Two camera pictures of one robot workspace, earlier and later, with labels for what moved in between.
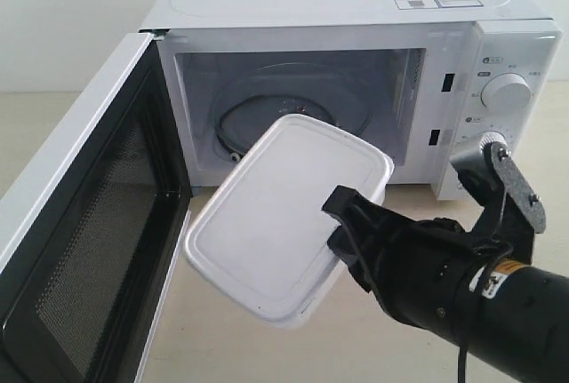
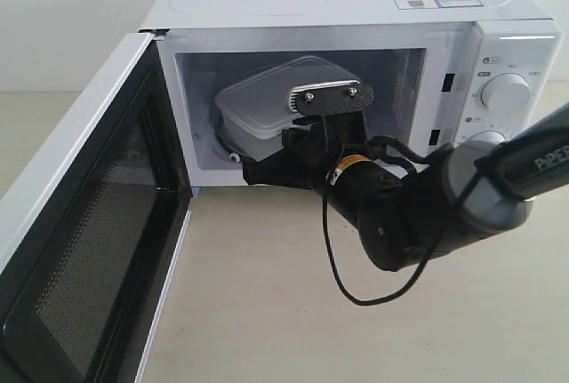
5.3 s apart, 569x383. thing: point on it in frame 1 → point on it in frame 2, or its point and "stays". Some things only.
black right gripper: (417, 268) → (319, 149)
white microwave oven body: (423, 55) stays
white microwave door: (84, 288) stays
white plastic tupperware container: (266, 245) → (255, 112)
